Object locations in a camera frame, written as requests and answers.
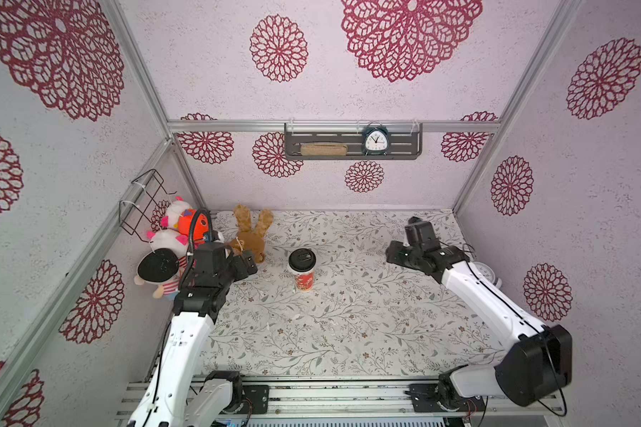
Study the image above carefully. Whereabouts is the black plastic cup lid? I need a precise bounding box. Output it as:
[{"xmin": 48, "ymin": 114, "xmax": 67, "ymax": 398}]
[{"xmin": 288, "ymin": 248, "xmax": 317, "ymax": 273}]

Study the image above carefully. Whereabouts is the red white paper cup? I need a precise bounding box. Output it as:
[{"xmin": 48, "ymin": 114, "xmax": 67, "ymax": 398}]
[{"xmin": 292, "ymin": 268, "xmax": 315, "ymax": 292}]

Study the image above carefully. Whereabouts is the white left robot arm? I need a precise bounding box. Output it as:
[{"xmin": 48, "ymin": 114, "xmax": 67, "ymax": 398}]
[{"xmin": 127, "ymin": 250, "xmax": 257, "ymax": 426}]

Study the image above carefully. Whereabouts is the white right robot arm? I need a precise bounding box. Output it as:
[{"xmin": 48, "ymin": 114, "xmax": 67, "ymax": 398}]
[{"xmin": 386, "ymin": 241, "xmax": 573, "ymax": 409}]

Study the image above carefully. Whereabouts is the brown teddy bear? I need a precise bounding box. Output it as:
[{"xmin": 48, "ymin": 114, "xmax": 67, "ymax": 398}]
[{"xmin": 229, "ymin": 205, "xmax": 274, "ymax": 264}]

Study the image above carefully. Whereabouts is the white alarm clock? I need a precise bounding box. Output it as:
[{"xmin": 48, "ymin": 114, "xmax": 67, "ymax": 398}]
[{"xmin": 473, "ymin": 261, "xmax": 502, "ymax": 289}]

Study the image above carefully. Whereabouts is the pink white pig plush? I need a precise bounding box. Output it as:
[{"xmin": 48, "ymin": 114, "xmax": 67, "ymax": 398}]
[{"xmin": 146, "ymin": 230, "xmax": 189, "ymax": 269}]

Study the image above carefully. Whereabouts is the black haired doll plush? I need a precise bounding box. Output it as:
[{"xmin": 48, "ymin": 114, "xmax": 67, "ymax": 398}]
[{"xmin": 134, "ymin": 248, "xmax": 187, "ymax": 300}]

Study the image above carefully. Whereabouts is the teal alarm clock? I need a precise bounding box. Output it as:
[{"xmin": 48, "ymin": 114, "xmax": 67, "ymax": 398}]
[{"xmin": 361, "ymin": 126, "xmax": 390, "ymax": 156}]

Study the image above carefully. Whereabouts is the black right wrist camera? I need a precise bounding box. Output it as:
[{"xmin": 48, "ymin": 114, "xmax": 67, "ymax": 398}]
[{"xmin": 405, "ymin": 216, "xmax": 442, "ymax": 253}]

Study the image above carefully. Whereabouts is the black wire basket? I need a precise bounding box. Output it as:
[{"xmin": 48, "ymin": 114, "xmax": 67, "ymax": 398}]
[{"xmin": 117, "ymin": 168, "xmax": 176, "ymax": 243}]

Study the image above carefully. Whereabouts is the grey wall shelf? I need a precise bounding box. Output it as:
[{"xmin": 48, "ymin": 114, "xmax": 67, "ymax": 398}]
[{"xmin": 283, "ymin": 121, "xmax": 423, "ymax": 161}]

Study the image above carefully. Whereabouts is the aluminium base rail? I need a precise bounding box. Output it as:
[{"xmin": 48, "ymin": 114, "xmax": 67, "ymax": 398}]
[{"xmin": 116, "ymin": 375, "xmax": 564, "ymax": 420}]

